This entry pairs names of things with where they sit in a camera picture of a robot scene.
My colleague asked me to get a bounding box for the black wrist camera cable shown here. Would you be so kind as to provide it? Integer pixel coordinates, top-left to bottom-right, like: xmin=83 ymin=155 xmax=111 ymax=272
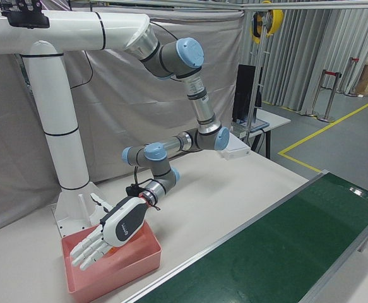
xmin=133 ymin=165 xmax=155 ymax=190

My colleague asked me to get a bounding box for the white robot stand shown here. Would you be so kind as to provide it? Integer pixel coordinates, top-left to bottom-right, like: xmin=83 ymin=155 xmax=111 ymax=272
xmin=0 ymin=9 xmax=151 ymax=238

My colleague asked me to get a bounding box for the grey laptop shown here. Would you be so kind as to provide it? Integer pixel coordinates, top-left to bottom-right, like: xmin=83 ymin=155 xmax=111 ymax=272
xmin=232 ymin=121 xmax=270 ymax=139

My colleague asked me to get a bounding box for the black flat monitor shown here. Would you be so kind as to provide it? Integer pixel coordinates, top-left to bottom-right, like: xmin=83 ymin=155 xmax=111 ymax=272
xmin=235 ymin=64 xmax=263 ymax=122

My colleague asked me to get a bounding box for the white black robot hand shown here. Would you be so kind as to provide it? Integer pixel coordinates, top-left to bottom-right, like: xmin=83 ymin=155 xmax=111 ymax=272
xmin=69 ymin=192 xmax=150 ymax=271

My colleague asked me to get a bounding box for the yellow hose reel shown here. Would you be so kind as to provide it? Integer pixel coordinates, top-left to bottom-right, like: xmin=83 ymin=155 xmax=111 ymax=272
xmin=249 ymin=8 xmax=284 ymax=45

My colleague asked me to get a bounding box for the pink plastic basket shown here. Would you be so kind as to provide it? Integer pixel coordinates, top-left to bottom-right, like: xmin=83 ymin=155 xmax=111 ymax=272
xmin=60 ymin=210 xmax=162 ymax=303

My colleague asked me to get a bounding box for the white desk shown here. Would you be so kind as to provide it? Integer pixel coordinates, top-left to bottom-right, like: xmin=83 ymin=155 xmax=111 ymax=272
xmin=230 ymin=109 xmax=292 ymax=158

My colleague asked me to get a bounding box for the silver stanchion post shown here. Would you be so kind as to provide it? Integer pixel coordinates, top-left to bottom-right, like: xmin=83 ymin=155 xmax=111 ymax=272
xmin=316 ymin=71 xmax=343 ymax=124
xmin=307 ymin=69 xmax=327 ymax=119
xmin=343 ymin=56 xmax=360 ymax=97

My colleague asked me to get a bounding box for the grey pleated curtain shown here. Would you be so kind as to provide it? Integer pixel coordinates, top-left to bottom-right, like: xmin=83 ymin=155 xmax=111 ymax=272
xmin=243 ymin=8 xmax=368 ymax=115

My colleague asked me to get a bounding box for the black camera on stand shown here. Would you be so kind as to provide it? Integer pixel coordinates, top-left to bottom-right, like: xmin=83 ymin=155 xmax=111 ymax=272
xmin=0 ymin=0 xmax=51 ymax=30

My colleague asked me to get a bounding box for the black stand cable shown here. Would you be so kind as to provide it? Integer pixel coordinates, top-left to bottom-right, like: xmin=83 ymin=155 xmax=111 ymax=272
xmin=71 ymin=50 xmax=95 ymax=90

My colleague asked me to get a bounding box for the aluminium frame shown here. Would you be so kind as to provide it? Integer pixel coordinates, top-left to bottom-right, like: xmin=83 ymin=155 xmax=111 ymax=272
xmin=69 ymin=0 xmax=368 ymax=133

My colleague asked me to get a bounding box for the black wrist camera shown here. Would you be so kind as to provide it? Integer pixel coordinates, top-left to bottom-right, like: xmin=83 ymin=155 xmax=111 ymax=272
xmin=126 ymin=184 xmax=144 ymax=198

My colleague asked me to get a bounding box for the green conveyor belt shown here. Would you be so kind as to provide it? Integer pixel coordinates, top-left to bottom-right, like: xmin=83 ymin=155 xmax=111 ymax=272
xmin=120 ymin=169 xmax=368 ymax=303

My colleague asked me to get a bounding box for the white plastic box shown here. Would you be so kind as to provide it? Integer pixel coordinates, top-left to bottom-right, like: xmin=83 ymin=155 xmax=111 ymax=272
xmin=217 ymin=132 xmax=252 ymax=161

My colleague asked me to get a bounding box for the grey cloth backdrop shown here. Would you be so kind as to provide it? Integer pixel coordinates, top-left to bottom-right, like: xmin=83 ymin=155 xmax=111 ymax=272
xmin=0 ymin=0 xmax=245 ymax=238

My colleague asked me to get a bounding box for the cardboard box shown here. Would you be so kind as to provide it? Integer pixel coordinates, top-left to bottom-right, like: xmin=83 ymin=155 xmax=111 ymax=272
xmin=355 ymin=62 xmax=368 ymax=96

